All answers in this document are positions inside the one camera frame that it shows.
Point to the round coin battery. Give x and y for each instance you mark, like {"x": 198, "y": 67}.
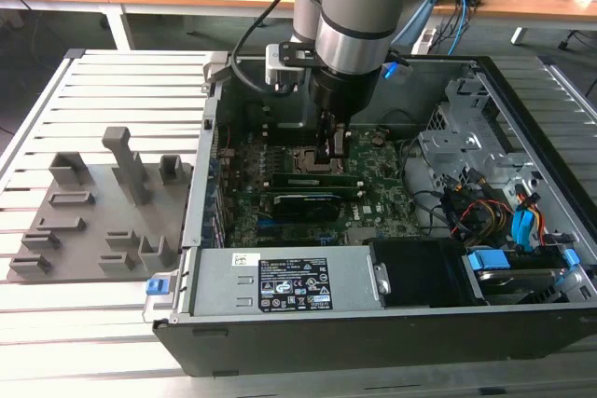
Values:
{"x": 378, "y": 138}

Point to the black plastic shroud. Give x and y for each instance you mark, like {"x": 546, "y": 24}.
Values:
{"x": 420, "y": 272}

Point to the grey parts rack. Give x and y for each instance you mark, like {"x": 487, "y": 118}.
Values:
{"x": 93, "y": 211}

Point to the black RAM slot pair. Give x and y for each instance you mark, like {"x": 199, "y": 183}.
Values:
{"x": 289, "y": 134}

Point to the open black PC case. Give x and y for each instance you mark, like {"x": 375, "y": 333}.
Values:
{"x": 326, "y": 347}

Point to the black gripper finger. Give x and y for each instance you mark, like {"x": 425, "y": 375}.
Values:
{"x": 341, "y": 144}
{"x": 325, "y": 141}

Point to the black graphics card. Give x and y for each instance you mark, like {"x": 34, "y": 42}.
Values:
{"x": 305, "y": 209}

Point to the blue disk carrier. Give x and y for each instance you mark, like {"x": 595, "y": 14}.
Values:
{"x": 487, "y": 260}

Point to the metal drive cage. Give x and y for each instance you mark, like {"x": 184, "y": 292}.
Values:
{"x": 448, "y": 141}

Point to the black power supply label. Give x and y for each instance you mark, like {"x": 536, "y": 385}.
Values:
{"x": 295, "y": 284}

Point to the white power strip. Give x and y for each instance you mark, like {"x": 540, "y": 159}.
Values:
{"x": 425, "y": 40}

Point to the grey power supply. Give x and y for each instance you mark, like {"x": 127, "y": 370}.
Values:
{"x": 224, "y": 281}

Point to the green RAM stick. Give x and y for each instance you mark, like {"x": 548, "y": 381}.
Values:
{"x": 303, "y": 179}
{"x": 317, "y": 191}

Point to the CPU socket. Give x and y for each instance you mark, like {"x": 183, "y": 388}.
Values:
{"x": 298, "y": 160}

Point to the blue release latch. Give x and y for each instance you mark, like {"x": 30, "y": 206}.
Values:
{"x": 157, "y": 286}

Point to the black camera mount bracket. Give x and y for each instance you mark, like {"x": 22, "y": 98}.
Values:
{"x": 298, "y": 55}

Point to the green motherboard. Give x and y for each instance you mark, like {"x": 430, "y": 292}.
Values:
{"x": 382, "y": 169}

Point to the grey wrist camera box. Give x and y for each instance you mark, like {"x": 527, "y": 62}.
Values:
{"x": 273, "y": 64}

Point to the silver hard disk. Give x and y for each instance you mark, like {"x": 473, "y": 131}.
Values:
{"x": 513, "y": 279}

